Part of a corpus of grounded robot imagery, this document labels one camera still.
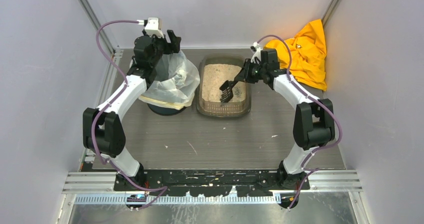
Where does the translucent white bin liner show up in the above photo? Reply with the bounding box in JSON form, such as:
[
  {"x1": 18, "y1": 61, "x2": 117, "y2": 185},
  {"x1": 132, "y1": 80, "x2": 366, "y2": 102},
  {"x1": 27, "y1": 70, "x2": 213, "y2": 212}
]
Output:
[{"x1": 138, "y1": 51, "x2": 200, "y2": 110}]

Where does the brown plastic litter box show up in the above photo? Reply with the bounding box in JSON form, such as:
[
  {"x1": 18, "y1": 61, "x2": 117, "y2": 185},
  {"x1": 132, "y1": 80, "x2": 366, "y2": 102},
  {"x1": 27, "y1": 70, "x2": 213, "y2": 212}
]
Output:
[{"x1": 196, "y1": 54, "x2": 252, "y2": 118}]

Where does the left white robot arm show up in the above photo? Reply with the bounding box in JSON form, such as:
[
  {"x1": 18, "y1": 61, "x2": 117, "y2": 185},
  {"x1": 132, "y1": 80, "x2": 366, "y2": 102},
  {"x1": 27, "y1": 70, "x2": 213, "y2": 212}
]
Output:
[{"x1": 82, "y1": 29, "x2": 181, "y2": 187}]

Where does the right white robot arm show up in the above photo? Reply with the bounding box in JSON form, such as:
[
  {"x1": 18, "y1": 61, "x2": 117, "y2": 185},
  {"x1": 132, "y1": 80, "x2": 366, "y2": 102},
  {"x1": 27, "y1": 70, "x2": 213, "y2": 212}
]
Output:
[{"x1": 220, "y1": 48, "x2": 335, "y2": 187}]

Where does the black litter scoop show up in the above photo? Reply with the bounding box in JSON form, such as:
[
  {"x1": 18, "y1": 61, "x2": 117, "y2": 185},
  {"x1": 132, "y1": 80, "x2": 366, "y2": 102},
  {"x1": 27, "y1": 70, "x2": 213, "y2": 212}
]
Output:
[{"x1": 219, "y1": 80, "x2": 239, "y2": 103}]

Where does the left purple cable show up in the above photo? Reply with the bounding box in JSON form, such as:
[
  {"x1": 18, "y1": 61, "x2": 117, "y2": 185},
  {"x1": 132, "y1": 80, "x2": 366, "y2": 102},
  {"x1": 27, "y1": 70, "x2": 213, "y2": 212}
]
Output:
[{"x1": 90, "y1": 19, "x2": 169, "y2": 211}]

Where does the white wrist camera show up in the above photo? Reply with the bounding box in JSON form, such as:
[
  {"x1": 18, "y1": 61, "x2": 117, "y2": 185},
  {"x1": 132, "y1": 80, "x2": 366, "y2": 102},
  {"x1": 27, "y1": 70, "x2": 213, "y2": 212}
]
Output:
[
  {"x1": 137, "y1": 17, "x2": 165, "y2": 38},
  {"x1": 251, "y1": 42, "x2": 263, "y2": 64}
]

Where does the yellow cloth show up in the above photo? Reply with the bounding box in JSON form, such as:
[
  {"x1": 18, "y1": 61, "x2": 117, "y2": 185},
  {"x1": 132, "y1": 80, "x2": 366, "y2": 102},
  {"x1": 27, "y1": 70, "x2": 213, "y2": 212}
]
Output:
[{"x1": 264, "y1": 19, "x2": 327, "y2": 91}]

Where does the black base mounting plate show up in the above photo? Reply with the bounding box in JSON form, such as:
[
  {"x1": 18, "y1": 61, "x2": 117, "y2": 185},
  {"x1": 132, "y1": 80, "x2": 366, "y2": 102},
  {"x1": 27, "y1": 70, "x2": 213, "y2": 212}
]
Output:
[{"x1": 113, "y1": 169, "x2": 311, "y2": 199}]

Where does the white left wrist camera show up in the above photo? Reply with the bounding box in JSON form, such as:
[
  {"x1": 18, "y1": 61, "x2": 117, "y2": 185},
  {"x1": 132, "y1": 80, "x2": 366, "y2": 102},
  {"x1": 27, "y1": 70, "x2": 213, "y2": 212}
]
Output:
[{"x1": 137, "y1": 17, "x2": 165, "y2": 38}]

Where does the aluminium frame rail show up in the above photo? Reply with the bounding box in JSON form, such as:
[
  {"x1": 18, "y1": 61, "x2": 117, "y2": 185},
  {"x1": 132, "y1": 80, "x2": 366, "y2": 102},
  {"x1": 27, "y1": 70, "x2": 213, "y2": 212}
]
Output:
[{"x1": 62, "y1": 170, "x2": 363, "y2": 209}]

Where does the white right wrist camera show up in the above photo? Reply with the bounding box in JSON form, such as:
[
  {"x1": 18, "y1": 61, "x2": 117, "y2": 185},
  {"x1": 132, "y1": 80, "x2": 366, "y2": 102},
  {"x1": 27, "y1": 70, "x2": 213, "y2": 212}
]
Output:
[{"x1": 251, "y1": 42, "x2": 263, "y2": 64}]

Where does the beige cat litter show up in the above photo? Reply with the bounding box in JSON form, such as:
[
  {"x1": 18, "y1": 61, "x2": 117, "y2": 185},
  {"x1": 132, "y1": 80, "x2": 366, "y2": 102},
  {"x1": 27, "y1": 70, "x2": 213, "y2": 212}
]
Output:
[{"x1": 201, "y1": 64, "x2": 241, "y2": 102}]

